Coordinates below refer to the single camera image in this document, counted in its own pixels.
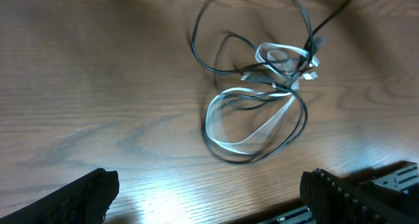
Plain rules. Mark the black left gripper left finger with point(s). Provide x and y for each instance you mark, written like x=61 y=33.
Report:
x=85 y=201

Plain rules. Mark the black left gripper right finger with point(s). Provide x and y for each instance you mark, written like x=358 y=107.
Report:
x=333 y=200

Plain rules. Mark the black aluminium mounting rail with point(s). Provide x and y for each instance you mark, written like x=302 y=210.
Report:
x=400 y=177

